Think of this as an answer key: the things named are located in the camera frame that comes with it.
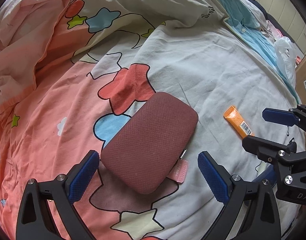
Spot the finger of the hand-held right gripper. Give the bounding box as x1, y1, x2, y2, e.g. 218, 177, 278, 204
242, 134, 298, 186
262, 104, 306, 135

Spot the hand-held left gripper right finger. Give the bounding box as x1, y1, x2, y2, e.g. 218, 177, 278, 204
197, 151, 281, 240

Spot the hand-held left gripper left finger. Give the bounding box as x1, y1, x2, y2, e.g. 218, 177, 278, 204
15, 150, 101, 240

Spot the orange tube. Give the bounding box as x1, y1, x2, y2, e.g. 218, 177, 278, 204
223, 105, 255, 140

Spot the cardboard box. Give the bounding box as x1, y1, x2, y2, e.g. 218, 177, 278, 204
294, 34, 306, 108

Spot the maroon textured case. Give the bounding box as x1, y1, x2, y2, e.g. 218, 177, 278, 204
100, 92, 200, 195

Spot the pink paper tag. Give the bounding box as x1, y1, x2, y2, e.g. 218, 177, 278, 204
169, 159, 189, 183

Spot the clear plastic bag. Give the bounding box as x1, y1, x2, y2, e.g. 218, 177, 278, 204
273, 36, 298, 82

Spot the pink cloth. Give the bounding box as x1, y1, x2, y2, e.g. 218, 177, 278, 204
259, 20, 283, 40

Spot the printed bed sheet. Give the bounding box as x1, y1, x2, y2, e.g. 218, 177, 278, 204
0, 0, 306, 240

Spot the crumpled printed quilt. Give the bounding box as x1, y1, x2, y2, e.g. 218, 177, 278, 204
0, 0, 231, 105

